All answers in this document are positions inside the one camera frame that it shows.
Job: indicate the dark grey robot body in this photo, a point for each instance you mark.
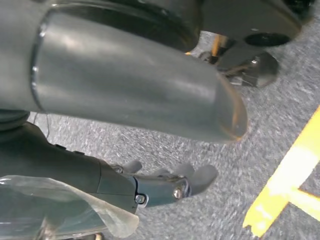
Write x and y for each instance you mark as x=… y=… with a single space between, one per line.
x=237 y=16

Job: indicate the yellow floor tape square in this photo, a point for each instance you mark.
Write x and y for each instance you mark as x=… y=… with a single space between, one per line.
x=287 y=179

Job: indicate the clear plastic guard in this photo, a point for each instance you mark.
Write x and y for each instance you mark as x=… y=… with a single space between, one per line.
x=75 y=215

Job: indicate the metal robot foot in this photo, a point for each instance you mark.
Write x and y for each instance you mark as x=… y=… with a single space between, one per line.
x=265 y=69

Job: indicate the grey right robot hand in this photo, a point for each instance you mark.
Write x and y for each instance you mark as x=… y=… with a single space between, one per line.
x=124 y=76

